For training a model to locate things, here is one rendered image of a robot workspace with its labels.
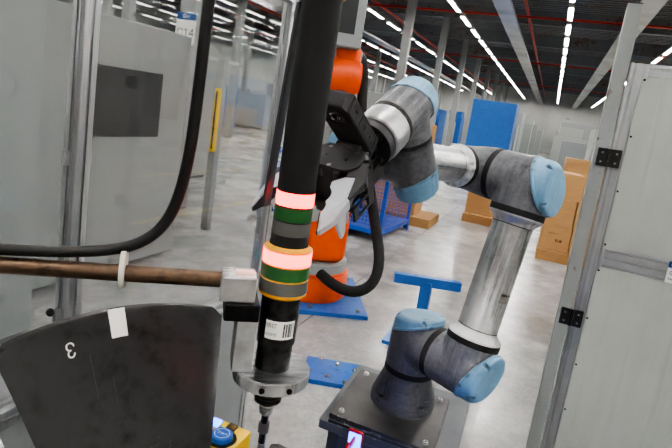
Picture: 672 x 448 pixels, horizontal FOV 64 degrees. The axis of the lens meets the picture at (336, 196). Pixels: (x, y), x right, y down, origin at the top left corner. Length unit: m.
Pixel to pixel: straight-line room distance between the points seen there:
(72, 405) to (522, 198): 0.87
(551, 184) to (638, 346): 1.29
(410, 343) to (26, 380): 0.84
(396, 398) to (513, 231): 0.47
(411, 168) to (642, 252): 1.53
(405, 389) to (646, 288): 1.24
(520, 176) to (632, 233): 1.14
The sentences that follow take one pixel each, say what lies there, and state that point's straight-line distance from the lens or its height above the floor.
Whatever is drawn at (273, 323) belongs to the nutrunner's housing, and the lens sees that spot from 0.48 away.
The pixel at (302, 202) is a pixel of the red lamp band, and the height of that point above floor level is 1.61.
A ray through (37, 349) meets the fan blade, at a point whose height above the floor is 1.42.
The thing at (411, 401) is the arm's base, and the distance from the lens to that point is 1.32.
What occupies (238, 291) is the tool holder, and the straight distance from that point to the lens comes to 0.47.
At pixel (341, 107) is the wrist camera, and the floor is 1.69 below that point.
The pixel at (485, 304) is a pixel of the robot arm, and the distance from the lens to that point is 1.18.
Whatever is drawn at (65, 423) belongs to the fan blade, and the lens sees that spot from 0.62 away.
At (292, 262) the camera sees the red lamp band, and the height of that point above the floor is 1.56.
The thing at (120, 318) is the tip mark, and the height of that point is 1.44.
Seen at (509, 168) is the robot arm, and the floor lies 1.62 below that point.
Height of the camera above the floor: 1.70
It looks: 10 degrees down
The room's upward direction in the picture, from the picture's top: 9 degrees clockwise
